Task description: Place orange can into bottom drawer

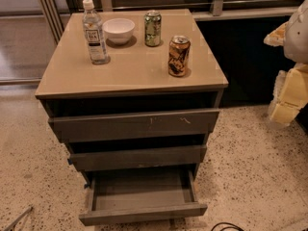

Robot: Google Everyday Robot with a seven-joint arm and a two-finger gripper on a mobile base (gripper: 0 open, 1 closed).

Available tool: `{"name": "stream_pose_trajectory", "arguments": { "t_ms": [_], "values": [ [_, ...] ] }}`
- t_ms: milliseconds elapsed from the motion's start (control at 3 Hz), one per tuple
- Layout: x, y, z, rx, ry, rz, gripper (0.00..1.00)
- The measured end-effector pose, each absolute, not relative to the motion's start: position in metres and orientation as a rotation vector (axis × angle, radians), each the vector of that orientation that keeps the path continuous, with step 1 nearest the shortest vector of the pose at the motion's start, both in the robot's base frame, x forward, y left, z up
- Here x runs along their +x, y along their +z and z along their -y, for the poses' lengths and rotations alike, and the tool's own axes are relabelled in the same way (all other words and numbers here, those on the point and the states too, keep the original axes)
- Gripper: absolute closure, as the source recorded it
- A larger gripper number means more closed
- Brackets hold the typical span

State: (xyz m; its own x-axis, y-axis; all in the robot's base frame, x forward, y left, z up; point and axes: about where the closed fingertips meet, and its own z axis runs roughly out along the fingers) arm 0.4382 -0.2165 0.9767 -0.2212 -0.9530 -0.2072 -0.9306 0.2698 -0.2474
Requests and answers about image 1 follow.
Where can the open bottom grey drawer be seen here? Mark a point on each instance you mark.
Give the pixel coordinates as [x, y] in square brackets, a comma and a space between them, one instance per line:
[142, 194]

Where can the grey drawer cabinet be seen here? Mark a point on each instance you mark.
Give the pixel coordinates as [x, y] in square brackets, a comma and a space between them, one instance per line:
[135, 80]

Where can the top grey drawer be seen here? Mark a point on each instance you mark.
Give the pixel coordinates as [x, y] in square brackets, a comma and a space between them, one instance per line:
[133, 126]

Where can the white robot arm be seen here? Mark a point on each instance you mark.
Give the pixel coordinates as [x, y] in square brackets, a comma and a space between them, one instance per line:
[295, 46]

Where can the orange soda can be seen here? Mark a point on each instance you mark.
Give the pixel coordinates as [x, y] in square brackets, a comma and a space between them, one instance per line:
[178, 56]

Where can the clear tea bottle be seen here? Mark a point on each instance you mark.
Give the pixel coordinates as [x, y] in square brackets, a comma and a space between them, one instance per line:
[93, 30]

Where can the middle grey drawer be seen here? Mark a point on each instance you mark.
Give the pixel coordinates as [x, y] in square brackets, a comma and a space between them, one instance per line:
[150, 157]

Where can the green soda can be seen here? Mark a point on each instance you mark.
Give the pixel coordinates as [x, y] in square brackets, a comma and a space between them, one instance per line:
[152, 28]

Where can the metal rod on floor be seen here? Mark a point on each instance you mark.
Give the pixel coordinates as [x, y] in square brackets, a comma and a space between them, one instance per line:
[16, 221]

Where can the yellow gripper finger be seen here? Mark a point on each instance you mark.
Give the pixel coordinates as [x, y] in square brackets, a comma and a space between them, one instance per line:
[290, 94]
[276, 37]

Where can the white ceramic bowl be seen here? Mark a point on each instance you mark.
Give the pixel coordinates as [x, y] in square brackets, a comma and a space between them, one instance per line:
[119, 30]

